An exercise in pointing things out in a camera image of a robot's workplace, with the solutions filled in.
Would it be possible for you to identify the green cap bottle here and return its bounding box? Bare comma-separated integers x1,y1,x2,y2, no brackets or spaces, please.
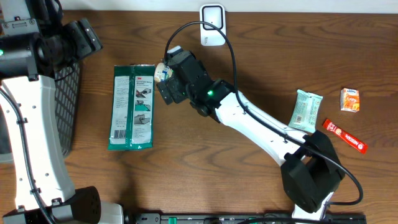
154,62,173,83

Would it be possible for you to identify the green white package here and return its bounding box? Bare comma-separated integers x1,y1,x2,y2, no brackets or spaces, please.
108,64,155,151

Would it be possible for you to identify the teal wet wipes pack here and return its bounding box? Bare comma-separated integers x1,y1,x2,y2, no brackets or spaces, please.
289,90,323,133

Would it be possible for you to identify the red stick sachet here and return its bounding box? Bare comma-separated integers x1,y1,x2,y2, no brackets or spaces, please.
323,119,368,154

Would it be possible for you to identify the orange tissue pack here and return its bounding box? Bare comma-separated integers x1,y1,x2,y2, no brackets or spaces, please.
340,88,360,113

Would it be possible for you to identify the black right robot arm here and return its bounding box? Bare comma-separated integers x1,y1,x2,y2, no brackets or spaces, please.
155,49,345,221

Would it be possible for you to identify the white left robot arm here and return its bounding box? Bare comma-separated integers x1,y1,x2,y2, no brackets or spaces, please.
1,1,124,223

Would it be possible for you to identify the white barcode scanner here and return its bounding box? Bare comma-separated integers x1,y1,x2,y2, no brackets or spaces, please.
199,4,226,47

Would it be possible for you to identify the grey plastic basket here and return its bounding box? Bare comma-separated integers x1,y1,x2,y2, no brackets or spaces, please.
0,62,81,164

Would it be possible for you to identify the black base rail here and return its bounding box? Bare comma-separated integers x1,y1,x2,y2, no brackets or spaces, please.
122,213,368,224

